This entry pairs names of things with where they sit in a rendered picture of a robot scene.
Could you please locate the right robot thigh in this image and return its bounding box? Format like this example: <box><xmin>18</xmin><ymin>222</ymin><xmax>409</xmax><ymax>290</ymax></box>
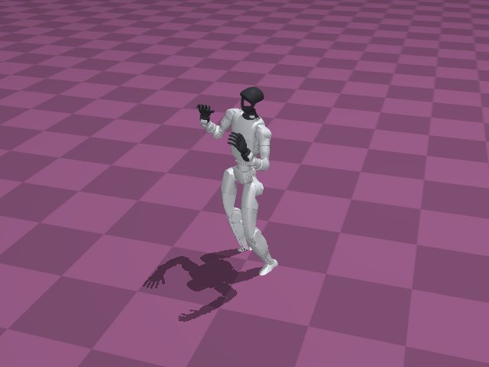
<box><xmin>221</xmin><ymin>167</ymin><xmax>241</xmax><ymax>222</ymax></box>

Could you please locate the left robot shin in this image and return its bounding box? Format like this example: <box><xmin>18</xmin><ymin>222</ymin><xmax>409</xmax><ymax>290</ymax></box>
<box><xmin>247</xmin><ymin>229</ymin><xmax>274</xmax><ymax>265</ymax></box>

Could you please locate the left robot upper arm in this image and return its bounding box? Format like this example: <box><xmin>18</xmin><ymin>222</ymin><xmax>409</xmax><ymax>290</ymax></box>
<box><xmin>255</xmin><ymin>125</ymin><xmax>271</xmax><ymax>171</ymax></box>

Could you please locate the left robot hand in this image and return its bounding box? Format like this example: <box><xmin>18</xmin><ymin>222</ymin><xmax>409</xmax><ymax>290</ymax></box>
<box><xmin>228</xmin><ymin>132</ymin><xmax>251</xmax><ymax>161</ymax></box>

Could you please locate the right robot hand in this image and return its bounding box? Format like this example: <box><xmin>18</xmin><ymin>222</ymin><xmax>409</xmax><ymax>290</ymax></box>
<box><xmin>196</xmin><ymin>104</ymin><xmax>215</xmax><ymax>123</ymax></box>

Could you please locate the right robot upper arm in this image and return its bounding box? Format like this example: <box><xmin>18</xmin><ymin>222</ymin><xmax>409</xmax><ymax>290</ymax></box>
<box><xmin>212</xmin><ymin>109</ymin><xmax>240</xmax><ymax>139</ymax></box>

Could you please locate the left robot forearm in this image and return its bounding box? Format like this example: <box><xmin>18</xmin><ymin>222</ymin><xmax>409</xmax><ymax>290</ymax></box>
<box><xmin>242</xmin><ymin>153</ymin><xmax>270</xmax><ymax>171</ymax></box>

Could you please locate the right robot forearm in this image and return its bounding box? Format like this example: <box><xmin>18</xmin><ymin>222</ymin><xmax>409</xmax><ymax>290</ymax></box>
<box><xmin>200</xmin><ymin>119</ymin><xmax>217</xmax><ymax>134</ymax></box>

